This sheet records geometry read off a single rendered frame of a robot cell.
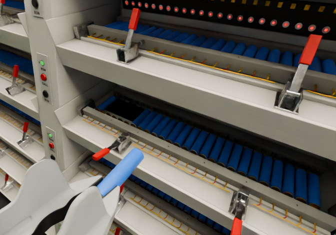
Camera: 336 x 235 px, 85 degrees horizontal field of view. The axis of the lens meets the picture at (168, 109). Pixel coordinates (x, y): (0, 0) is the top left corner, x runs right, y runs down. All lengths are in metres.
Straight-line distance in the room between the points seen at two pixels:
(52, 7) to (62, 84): 0.16
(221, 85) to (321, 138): 0.14
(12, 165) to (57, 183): 0.91
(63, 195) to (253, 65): 0.30
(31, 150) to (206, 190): 0.63
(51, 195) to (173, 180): 0.25
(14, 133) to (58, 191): 0.74
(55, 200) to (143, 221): 0.39
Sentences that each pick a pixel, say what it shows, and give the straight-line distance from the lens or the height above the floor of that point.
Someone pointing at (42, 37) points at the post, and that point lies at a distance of 0.51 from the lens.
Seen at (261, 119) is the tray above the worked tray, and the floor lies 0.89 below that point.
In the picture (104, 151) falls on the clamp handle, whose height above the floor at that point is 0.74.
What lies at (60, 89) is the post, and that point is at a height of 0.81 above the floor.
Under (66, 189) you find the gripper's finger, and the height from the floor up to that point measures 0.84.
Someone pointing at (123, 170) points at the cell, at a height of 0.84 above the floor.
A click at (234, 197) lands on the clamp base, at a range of 0.39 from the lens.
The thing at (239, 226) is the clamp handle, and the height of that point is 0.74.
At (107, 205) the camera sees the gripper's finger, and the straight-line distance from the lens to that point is 0.19.
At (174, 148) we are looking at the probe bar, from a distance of 0.40.
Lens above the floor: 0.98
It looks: 24 degrees down
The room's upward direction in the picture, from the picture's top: 10 degrees clockwise
